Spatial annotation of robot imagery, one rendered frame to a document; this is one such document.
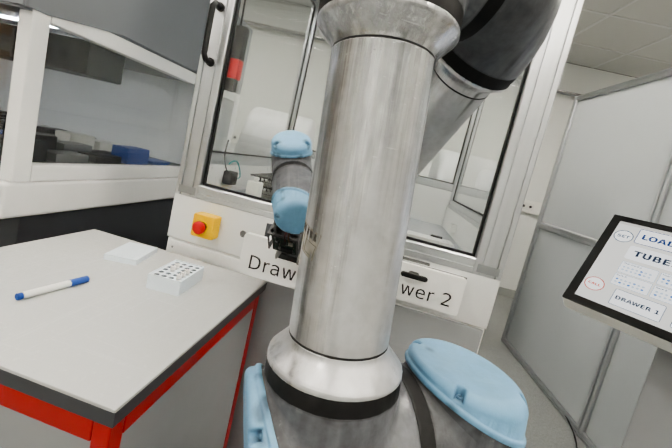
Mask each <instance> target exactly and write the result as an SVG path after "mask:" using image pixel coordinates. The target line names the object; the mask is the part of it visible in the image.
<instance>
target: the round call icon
mask: <svg viewBox="0 0 672 448"><path fill-rule="evenodd" d="M608 281H609V280H606V279H603V278H600V277H597V276H594V275H591V274H589V273H588V275H587V276H586V278H585V280H584V281H583V283H582V284H581V286H582V287H584V288H587V289H589V290H592V291H595V292H597V293H600V294H601V293H602V291H603V289H604V288H605V286H606V284H607V283H608Z"/></svg>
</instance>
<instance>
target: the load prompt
mask: <svg viewBox="0 0 672 448"><path fill-rule="evenodd" d="M633 243H636V244H640V245H644V246H648V247H651V248H655V249H659V250H663V251H667V252H670V253H672V236H670V235H666V234H662V233H657V232H653V231H649V230H645V229H640V231H639V233H638V234H637V236H636V238H635V239H634V241H633Z"/></svg>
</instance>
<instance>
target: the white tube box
mask: <svg viewBox="0 0 672 448"><path fill-rule="evenodd" d="M175 263H179V264H180V267H179V270H175V272H170V268H171V265H175ZM185 269H190V273H189V276H185V278H181V281H177V280H176V276H177V274H179V273H180V274H181V271H185ZM203 271H204V266H200V265H196V264H192V263H188V262H185V261H181V260H177V259H176V260H174V261H172V262H170V263H168V264H166V265H164V266H162V267H160V268H158V269H156V270H154V271H152V272H150V273H148V278H147V284H146V288H148V289H152V290H156V291H159V292H163V293H167V294H171V295H174V296H179V295H181V294H182V293H184V292H185V291H186V290H188V289H189V288H191V287H192V286H193V285H195V284H196V283H198V282H199V281H200V280H202V276H203Z"/></svg>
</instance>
